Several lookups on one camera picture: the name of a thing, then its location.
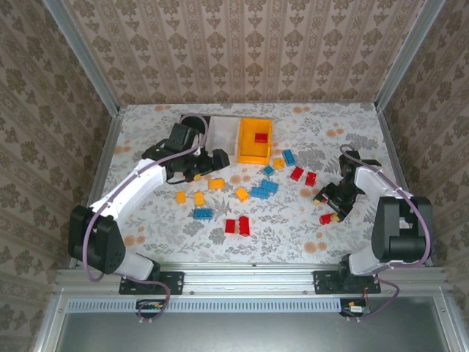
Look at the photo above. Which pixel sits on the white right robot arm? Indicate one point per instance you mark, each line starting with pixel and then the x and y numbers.
pixel 370 179

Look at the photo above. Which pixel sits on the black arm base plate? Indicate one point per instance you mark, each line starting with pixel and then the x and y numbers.
pixel 324 282
pixel 176 282

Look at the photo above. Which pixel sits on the red lego brick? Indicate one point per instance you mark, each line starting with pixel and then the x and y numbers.
pixel 311 178
pixel 324 219
pixel 230 225
pixel 244 225
pixel 261 137
pixel 297 173

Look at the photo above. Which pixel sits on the aluminium frame post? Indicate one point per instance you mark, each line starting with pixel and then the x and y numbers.
pixel 84 58
pixel 410 55

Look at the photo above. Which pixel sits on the floral table cover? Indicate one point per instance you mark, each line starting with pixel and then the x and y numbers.
pixel 256 245

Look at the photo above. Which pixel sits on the grey metal panel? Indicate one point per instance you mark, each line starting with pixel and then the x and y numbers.
pixel 238 333

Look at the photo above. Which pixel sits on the small connector board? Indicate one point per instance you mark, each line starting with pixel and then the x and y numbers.
pixel 355 308
pixel 150 307

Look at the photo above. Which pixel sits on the white plastic bin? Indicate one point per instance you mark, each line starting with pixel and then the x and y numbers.
pixel 223 133

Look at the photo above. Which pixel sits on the yellow plastic bin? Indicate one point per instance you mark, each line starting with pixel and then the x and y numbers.
pixel 249 154

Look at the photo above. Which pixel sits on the aluminium side rail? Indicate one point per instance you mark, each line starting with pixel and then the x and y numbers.
pixel 394 146
pixel 106 154

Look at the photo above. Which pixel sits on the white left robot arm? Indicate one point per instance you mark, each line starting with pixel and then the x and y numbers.
pixel 124 190

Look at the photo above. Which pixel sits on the black plastic bin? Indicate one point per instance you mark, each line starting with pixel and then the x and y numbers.
pixel 201 124

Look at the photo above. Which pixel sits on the yellow lego brick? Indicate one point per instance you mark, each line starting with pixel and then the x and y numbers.
pixel 181 197
pixel 278 163
pixel 199 198
pixel 242 194
pixel 216 183

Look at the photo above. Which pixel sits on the small blue lego brick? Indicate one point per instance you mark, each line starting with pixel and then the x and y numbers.
pixel 269 170

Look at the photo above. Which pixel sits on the aluminium front rail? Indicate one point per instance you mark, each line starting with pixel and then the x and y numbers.
pixel 249 278

